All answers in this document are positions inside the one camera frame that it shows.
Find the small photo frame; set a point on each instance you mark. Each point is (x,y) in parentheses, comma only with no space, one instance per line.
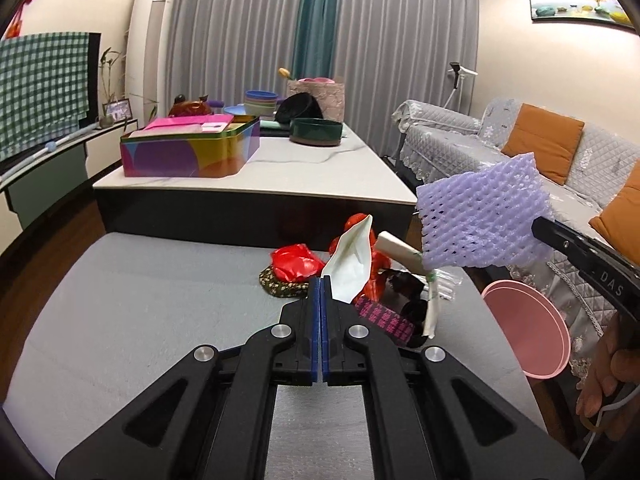
(118,110)

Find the colourful tin box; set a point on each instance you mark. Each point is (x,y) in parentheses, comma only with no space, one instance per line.
(191,155)

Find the white marble coffee table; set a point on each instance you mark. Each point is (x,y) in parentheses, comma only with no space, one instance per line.
(287,193)

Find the pink plastic trash bin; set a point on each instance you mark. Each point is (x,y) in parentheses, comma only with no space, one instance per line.
(533,326)

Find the clear plastic wrapper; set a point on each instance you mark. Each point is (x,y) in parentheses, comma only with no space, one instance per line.
(444,283)

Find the framed wall painting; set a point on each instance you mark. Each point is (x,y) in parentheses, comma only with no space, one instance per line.
(602,12)

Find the pink lace basket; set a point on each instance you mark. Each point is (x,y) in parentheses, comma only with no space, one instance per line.
(329,94)

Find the bamboo plant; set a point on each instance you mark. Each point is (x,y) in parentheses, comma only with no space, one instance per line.
(112,73)

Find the teal curtain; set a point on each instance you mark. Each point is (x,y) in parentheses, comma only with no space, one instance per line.
(314,44)

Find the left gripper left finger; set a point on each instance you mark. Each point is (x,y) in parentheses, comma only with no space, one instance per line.
(209,416)

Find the pink card box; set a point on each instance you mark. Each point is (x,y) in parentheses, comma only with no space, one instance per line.
(215,123)

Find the white paper wrapper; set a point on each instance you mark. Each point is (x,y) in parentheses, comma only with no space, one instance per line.
(349,268)

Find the brown teapot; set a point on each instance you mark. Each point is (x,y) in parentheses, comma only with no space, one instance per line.
(183,107)

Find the person's right hand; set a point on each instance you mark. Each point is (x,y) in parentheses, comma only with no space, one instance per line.
(611,365)

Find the green checked cloth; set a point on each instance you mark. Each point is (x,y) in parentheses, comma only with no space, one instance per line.
(44,88)

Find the stacked pastel bowls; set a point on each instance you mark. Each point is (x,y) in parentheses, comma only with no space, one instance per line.
(261,103)

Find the magenta patterned wrapper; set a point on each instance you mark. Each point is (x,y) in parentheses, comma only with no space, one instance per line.
(390,322)

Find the black plastic bag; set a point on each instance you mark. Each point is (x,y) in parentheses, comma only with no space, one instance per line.
(409,288)

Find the orange cushion near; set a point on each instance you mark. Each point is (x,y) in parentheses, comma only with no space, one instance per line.
(619,222)

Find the white standing air conditioner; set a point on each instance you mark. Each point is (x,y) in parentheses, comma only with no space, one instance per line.
(146,58)

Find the orange cushion far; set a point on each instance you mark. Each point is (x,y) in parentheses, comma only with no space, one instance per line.
(542,142)

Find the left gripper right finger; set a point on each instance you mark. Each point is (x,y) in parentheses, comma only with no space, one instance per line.
(428,416)

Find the dark green round bowl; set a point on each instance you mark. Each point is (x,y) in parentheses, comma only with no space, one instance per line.
(316,132)

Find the small red plastic bag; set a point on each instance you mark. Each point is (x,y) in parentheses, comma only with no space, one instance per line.
(295,264)

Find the tv cabinet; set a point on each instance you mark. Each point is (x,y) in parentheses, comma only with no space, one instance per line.
(43,179)

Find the purple foam fruit net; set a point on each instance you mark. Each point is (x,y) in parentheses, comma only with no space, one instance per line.
(484,218)

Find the black round lid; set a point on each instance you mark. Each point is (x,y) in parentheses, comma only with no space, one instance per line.
(299,105)

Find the orange cushion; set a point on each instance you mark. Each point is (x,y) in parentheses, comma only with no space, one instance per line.
(619,222)
(542,142)

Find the grey curtain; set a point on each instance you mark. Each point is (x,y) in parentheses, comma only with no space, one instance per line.
(386,52)

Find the dark patterned cloth pouch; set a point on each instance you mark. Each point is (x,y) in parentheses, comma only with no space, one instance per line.
(281,289)

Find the white green paper packet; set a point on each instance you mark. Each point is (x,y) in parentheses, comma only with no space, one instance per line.
(411,261)

